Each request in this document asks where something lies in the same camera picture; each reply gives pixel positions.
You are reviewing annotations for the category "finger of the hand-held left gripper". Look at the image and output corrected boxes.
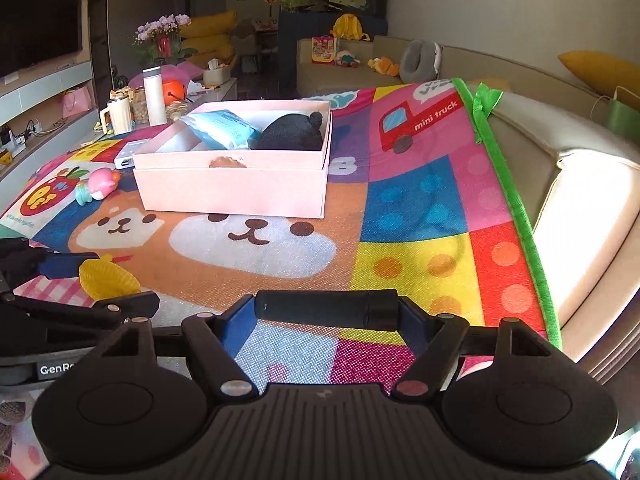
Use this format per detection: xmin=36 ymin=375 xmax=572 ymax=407
xmin=0 ymin=290 xmax=162 ymax=334
xmin=0 ymin=236 xmax=100 ymax=294

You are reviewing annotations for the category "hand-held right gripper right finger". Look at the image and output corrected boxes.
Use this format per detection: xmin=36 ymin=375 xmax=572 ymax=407
xmin=391 ymin=296 xmax=553 ymax=397

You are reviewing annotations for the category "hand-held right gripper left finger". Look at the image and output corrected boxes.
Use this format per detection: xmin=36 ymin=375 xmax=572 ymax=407
xmin=97 ymin=294 xmax=260 ymax=397

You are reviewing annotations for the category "yellow ribbed toy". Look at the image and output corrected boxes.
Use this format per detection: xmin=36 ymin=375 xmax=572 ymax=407
xmin=78 ymin=255 xmax=143 ymax=302

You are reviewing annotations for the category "black cylinder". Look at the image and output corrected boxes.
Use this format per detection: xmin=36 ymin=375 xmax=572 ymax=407
xmin=255 ymin=289 xmax=401 ymax=332

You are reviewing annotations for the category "cardboard box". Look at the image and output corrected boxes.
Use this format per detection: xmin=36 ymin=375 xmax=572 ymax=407
xmin=132 ymin=100 xmax=334 ymax=219

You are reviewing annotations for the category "black plush toy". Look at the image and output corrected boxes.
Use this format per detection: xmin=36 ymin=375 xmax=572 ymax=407
xmin=249 ymin=110 xmax=327 ymax=152

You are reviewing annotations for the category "blue tissue packet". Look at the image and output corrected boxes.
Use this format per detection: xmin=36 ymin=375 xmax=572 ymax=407
xmin=181 ymin=110 xmax=262 ymax=151

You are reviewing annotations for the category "colourful printed play mat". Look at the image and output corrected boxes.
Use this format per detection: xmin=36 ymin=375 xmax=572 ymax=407
xmin=0 ymin=77 xmax=563 ymax=461

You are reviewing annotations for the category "pink and teal toy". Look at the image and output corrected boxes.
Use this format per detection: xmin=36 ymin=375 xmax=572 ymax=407
xmin=75 ymin=167 xmax=124 ymax=207

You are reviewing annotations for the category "silver power bank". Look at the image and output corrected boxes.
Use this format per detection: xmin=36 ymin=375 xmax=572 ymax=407
xmin=113 ymin=140 xmax=152 ymax=170

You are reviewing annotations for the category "white mug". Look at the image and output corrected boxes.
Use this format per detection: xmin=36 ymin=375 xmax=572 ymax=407
xmin=98 ymin=97 xmax=134 ymax=136

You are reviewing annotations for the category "pink gift bag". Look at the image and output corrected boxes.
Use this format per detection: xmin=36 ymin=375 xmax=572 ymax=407
xmin=60 ymin=84 xmax=95 ymax=117

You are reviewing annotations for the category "clear jar of nuts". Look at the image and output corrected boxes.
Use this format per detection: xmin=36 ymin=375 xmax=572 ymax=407
xmin=130 ymin=87 xmax=150 ymax=126

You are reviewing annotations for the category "tall white bottle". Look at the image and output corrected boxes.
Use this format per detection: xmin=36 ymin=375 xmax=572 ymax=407
xmin=142 ymin=65 xmax=169 ymax=127

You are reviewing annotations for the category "beige sofa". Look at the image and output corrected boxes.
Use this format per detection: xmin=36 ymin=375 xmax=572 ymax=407
xmin=296 ymin=35 xmax=640 ymax=381

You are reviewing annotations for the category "orange ball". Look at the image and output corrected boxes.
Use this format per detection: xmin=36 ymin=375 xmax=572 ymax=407
xmin=161 ymin=78 xmax=189 ymax=106

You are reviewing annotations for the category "green ribbon bow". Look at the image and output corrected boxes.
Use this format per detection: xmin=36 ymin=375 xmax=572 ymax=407
xmin=472 ymin=82 xmax=504 ymax=117

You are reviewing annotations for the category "tissue box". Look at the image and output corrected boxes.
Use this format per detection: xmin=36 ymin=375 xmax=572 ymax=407
xmin=202 ymin=58 xmax=232 ymax=84

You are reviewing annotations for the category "black television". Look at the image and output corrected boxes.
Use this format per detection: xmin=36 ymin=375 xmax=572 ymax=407
xmin=0 ymin=0 xmax=84 ymax=81

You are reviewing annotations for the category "pink flower bouquet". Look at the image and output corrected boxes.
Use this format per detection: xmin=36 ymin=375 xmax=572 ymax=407
xmin=133 ymin=13 xmax=194 ymax=67

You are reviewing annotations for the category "orange stuffed toy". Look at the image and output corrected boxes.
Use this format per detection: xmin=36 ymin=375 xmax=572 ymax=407
xmin=367 ymin=57 xmax=401 ymax=76

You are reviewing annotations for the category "grey neck pillow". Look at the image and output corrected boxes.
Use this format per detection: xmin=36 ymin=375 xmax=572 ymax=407
xmin=399 ymin=39 xmax=444 ymax=84

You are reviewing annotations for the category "large yellow plush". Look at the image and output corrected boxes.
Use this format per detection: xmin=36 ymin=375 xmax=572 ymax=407
xmin=178 ymin=9 xmax=239 ymax=67

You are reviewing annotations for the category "dark blue cabinet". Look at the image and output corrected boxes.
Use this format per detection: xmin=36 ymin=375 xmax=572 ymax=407
xmin=278 ymin=7 xmax=389 ymax=97

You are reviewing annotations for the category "green paper bag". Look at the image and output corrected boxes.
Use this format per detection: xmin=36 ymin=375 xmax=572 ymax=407
xmin=592 ymin=87 xmax=640 ymax=134

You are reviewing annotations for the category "yellow backpack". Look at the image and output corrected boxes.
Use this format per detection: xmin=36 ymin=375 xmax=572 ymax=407
xmin=330 ymin=13 xmax=372 ymax=41

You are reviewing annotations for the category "yellow cushion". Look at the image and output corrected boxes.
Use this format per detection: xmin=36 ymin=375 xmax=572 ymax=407
xmin=557 ymin=49 xmax=640 ymax=111

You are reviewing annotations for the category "wall shelf unit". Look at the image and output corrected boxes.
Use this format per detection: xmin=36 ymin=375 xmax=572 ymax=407
xmin=0 ymin=57 xmax=99 ymax=181

